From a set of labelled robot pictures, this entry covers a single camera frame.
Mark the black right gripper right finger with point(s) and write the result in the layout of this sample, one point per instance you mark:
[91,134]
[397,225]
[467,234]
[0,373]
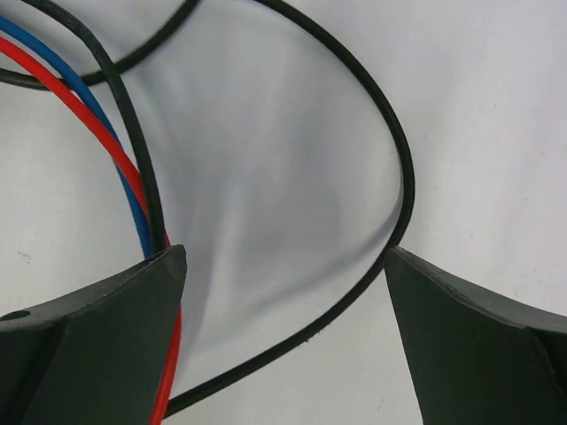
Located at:
[475,356]

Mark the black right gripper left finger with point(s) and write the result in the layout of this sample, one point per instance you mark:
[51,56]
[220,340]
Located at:
[95,355]

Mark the black ethernet cable long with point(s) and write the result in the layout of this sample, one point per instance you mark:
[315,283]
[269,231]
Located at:
[408,185]

